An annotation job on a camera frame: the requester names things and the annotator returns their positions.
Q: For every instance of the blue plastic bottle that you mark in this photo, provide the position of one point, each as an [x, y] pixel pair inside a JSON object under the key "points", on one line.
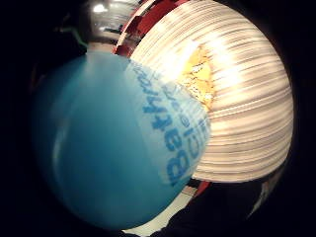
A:
{"points": [[98, 138]]}

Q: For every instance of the yellow patterned packet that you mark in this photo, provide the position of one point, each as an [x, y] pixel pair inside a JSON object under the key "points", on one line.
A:
{"points": [[199, 80]]}

